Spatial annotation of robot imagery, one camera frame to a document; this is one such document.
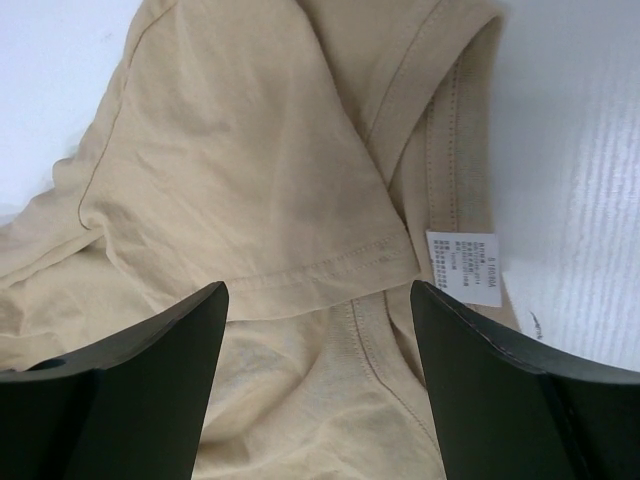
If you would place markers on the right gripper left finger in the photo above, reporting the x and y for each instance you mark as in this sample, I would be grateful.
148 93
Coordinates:
130 406

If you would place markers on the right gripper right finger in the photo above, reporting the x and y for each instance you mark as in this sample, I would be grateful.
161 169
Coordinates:
506 406

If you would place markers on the beige t shirt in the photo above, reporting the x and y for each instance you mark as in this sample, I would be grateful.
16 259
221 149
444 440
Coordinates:
301 152

